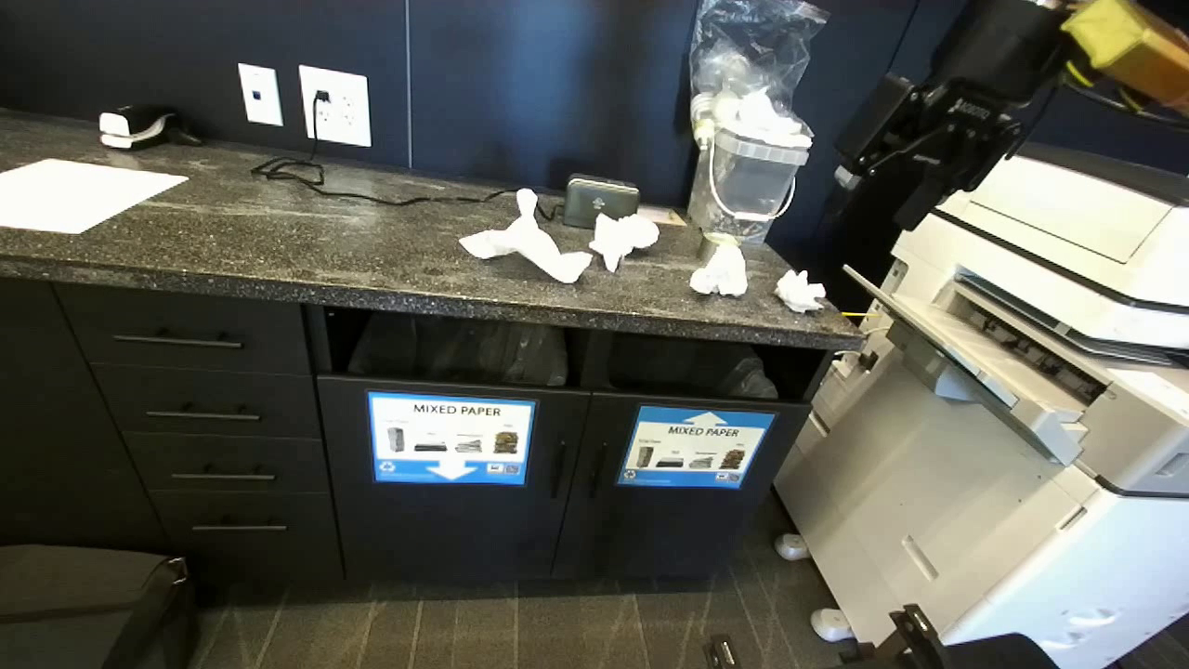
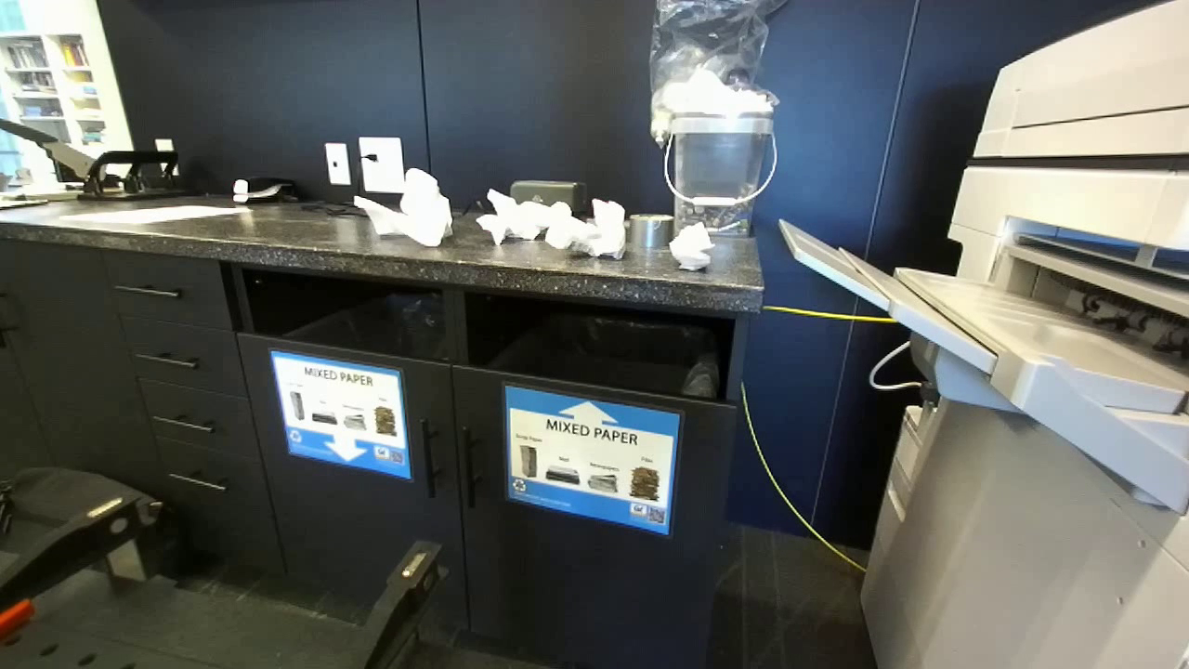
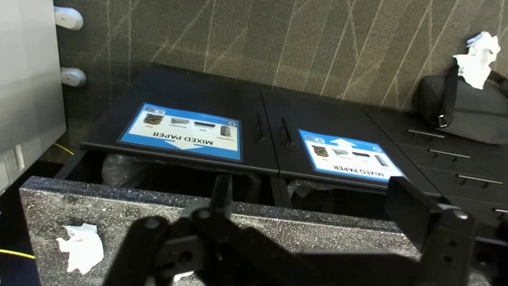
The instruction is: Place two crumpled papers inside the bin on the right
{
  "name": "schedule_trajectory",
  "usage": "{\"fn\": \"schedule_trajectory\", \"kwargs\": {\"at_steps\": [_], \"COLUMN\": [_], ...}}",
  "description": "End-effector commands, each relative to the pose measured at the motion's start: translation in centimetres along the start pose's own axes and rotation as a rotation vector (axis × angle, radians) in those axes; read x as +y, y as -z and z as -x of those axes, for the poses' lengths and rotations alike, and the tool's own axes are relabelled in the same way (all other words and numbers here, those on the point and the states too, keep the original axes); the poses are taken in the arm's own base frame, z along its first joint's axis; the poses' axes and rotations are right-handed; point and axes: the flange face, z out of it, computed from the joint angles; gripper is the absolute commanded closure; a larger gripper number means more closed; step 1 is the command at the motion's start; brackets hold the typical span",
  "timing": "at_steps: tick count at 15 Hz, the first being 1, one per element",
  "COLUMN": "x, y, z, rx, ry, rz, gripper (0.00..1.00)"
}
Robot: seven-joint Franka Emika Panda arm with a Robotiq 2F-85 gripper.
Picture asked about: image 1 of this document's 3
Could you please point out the blue sign with down arrow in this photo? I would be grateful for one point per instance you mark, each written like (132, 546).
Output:
(452, 435)

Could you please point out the small grey box device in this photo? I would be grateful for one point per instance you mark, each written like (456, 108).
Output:
(598, 198)

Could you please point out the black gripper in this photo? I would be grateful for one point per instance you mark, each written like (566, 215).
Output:
(1004, 58)

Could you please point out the small black floor object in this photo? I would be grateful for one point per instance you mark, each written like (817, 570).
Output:
(721, 650)

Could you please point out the clear plastic bucket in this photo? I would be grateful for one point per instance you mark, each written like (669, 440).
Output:
(749, 179)

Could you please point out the small white wall plate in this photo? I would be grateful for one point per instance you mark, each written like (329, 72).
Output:
(256, 93)

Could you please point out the black bin door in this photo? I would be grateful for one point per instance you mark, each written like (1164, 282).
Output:
(669, 533)
(448, 533)

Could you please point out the large white office printer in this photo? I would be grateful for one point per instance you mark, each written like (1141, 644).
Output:
(1025, 432)

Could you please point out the dark counter cabinet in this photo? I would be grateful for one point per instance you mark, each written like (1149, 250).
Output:
(48, 409)

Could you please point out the clear plastic bag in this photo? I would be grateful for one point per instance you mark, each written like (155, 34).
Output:
(749, 48)

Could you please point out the small white paper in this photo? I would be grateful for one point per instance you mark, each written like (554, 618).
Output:
(799, 292)

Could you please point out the large white outlet plate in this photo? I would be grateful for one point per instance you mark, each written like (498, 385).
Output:
(334, 105)

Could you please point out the flat white paper sheet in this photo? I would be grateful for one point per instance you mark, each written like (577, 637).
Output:
(69, 193)

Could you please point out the gold wrist camera mount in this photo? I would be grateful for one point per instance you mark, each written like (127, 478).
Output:
(1127, 43)

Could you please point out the blue sign with up arrow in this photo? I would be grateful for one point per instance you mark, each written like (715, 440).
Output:
(697, 447)

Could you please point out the black cabinet drawer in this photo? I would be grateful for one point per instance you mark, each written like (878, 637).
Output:
(208, 401)
(228, 464)
(245, 539)
(188, 327)

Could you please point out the large crumpled white paper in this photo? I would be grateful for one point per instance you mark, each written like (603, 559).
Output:
(524, 244)

